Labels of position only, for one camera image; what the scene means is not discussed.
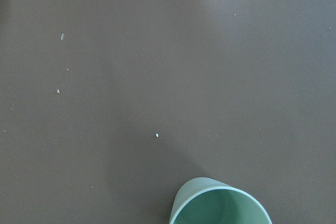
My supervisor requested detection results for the green cup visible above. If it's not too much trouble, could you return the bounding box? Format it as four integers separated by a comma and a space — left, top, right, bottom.
169, 177, 272, 223

